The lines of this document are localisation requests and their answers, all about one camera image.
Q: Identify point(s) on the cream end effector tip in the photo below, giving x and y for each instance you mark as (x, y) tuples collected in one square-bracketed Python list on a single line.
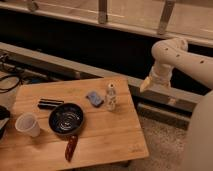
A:
[(147, 82)]

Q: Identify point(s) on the clear plastic bottle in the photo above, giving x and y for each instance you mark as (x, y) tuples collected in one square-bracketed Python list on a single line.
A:
[(111, 97)]

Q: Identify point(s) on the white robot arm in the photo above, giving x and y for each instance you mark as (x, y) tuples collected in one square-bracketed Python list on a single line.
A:
[(173, 53)]

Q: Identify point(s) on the blue sponge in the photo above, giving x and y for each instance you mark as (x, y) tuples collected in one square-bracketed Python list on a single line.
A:
[(94, 99)]

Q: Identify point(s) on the black bowl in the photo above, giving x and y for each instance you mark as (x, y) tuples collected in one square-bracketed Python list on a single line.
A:
[(66, 119)]

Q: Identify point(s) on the wooden table board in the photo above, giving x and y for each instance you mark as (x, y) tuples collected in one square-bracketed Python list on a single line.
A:
[(102, 127)]

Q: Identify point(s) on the black rectangular box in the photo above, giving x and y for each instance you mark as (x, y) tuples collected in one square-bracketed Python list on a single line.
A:
[(49, 103)]

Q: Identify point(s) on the translucent plastic cup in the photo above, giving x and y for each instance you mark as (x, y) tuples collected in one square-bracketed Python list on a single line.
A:
[(27, 123)]

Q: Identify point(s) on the black object at left edge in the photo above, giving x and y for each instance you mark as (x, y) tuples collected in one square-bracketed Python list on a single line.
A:
[(4, 118)]

